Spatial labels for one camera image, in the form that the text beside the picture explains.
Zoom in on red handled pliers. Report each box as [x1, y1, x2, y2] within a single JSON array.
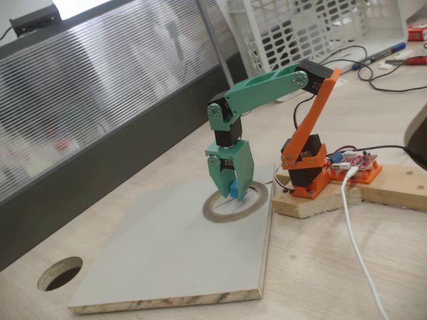
[[385, 55, 427, 68]]

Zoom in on thin black cable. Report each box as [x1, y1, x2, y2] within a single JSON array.
[[358, 61, 427, 93], [320, 45, 373, 81]]

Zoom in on wooden plank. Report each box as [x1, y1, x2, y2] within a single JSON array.
[[358, 163, 427, 211]]

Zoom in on black power cable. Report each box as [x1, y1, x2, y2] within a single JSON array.
[[325, 144, 427, 167]]

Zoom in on blue capped marker pen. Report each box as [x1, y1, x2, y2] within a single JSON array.
[[352, 41, 408, 71]]

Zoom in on red controller board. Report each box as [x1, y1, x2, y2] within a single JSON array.
[[328, 149, 380, 174]]

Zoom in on black box device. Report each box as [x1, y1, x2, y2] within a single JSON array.
[[9, 3, 61, 37]]

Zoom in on wooden base block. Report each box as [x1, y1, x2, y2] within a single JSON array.
[[272, 168, 364, 220]]

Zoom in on white chipboard panel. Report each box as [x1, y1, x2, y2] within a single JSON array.
[[67, 163, 276, 316]]

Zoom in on orange controller board mount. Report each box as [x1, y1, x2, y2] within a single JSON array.
[[328, 160, 383, 185]]

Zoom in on translucent ribbed desk partition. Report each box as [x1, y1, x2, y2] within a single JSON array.
[[0, 0, 246, 273]]

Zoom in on white perforated plastic crate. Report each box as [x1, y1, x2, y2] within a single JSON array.
[[226, 0, 410, 103]]

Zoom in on blue cube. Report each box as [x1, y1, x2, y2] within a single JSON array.
[[229, 181, 244, 201]]

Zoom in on red and white box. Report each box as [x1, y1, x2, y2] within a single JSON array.
[[406, 25, 427, 43]]

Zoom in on white USB cable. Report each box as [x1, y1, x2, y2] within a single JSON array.
[[340, 166, 390, 320]]

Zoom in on grey ring of tape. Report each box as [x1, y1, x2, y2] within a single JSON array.
[[202, 181, 269, 223]]

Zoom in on dark rounded device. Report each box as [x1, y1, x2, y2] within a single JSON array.
[[404, 103, 427, 164]]

